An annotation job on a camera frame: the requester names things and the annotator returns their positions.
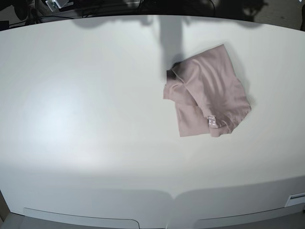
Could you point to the mauve pink T-shirt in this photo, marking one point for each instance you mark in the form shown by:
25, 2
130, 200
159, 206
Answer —
208, 97

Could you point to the black equipment clutter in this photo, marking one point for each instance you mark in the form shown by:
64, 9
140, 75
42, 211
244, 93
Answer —
25, 10

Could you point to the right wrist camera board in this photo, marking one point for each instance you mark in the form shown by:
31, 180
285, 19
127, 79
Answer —
56, 4

